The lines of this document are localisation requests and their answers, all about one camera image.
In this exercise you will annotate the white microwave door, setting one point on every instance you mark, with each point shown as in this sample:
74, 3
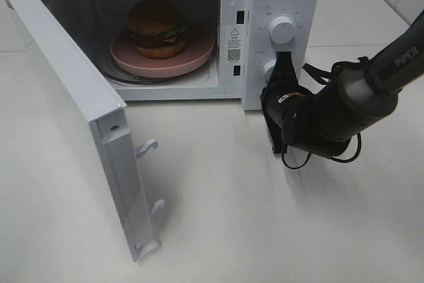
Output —
92, 117

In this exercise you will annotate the white microwave oven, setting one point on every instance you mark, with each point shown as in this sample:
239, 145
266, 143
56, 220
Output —
108, 52

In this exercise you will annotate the burger with lettuce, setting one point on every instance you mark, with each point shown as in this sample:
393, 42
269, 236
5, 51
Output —
158, 29

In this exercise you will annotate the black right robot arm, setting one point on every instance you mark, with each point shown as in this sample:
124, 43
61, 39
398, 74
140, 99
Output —
355, 95

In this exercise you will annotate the pink round plate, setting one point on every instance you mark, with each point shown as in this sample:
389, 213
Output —
199, 49

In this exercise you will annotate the white microwave knob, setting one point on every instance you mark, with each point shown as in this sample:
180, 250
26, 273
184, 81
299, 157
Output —
282, 28
268, 68

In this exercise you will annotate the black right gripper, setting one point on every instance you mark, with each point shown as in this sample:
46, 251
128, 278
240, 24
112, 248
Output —
287, 108

